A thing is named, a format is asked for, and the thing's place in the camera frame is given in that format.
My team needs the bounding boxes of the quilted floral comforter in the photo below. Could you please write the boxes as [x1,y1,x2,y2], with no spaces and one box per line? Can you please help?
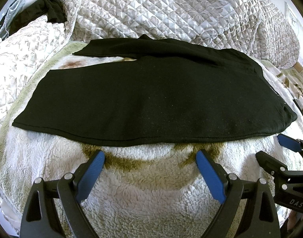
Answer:
[68,0,300,69]

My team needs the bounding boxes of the black pants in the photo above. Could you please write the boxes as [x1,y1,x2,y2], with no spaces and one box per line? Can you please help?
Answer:
[13,35,297,147]

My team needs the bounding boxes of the dark clothes pile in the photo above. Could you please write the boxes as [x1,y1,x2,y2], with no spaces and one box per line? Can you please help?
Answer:
[0,0,67,40]

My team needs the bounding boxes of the floral pillow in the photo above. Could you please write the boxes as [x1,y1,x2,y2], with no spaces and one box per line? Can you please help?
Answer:
[0,15,76,125]

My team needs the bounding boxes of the fluffy floral fleece blanket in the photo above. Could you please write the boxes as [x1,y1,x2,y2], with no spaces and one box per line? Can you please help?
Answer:
[0,42,303,237]

